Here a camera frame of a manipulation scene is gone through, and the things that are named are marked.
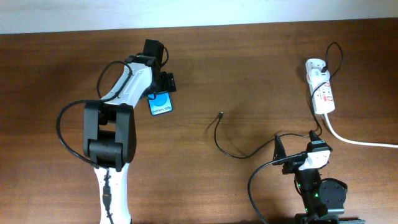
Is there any black USB charging cable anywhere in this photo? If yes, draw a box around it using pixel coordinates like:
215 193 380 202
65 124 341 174
213 42 345 159

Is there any white power strip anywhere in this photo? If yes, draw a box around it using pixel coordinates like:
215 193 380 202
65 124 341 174
305 58 335 114

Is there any white USB charger plug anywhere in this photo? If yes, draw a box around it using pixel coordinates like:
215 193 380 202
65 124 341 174
307 68 330 85

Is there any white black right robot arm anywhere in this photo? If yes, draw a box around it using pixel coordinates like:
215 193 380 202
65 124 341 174
272 131 366 224

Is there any blue smartphone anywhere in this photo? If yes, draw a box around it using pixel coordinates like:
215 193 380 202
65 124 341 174
148 92 173 116

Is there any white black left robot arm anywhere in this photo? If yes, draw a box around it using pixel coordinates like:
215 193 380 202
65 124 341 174
83 39 177 223

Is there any white power strip cord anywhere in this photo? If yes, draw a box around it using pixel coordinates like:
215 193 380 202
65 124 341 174
322 113 398 149

